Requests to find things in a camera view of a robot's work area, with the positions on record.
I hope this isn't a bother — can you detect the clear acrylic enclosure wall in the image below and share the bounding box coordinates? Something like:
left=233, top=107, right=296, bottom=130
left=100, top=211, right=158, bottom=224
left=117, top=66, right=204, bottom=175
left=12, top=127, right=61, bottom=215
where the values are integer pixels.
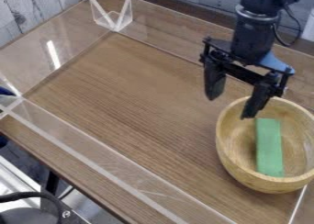
left=0, top=0, right=314, bottom=224

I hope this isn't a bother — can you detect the green rectangular block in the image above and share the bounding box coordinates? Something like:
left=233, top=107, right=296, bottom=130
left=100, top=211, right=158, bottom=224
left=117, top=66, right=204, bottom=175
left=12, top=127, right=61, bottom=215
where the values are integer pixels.
left=255, top=118, right=284, bottom=177

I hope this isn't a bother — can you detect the black cable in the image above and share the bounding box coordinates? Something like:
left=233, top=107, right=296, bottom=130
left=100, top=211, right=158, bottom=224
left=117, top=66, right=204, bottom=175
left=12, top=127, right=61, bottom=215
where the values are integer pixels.
left=0, top=190, right=62, bottom=224

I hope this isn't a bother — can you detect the black table leg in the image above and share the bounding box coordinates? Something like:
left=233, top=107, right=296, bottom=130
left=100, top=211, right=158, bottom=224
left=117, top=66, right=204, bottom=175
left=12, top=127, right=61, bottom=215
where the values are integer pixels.
left=45, top=172, right=60, bottom=195

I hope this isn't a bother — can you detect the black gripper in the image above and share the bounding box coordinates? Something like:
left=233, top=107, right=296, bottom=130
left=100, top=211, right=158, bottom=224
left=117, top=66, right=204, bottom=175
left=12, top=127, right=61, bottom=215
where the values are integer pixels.
left=200, top=6, right=293, bottom=119

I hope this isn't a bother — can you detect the metal bracket with screw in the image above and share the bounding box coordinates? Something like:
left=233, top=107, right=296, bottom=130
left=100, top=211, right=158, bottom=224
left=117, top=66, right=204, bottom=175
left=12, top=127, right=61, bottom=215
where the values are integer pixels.
left=52, top=202, right=90, bottom=224

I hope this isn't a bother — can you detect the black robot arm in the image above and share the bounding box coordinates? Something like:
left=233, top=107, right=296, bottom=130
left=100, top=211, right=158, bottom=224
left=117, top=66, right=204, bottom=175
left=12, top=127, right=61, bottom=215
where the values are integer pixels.
left=200, top=0, right=299, bottom=118

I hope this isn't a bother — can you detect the brown wooden bowl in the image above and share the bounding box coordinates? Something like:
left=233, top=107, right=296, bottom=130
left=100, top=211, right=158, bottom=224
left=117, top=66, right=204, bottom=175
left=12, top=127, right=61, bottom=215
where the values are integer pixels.
left=216, top=96, right=314, bottom=194

